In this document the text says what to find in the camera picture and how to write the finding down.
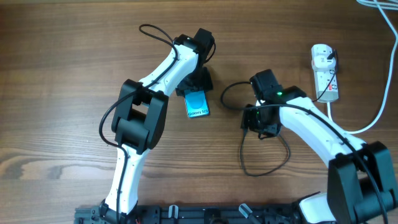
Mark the blue screen Galaxy smartphone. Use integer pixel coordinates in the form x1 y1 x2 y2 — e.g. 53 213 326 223
185 90 210 118

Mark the black charger cable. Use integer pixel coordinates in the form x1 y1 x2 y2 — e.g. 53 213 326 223
239 49 340 177

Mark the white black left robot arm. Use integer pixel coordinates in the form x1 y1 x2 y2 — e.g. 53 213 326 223
99 29 216 223

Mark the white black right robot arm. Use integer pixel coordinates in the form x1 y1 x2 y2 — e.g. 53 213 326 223
242 70 397 223

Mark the white charger plug adapter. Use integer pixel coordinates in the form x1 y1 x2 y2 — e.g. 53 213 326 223
312 55 336 72

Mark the white power strip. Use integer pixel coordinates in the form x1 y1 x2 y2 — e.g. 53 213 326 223
311 44 339 103

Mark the white power strip cord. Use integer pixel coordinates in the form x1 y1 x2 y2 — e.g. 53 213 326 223
326 0 398 135

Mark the white cables top corner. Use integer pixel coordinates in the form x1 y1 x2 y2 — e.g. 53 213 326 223
356 0 398 11

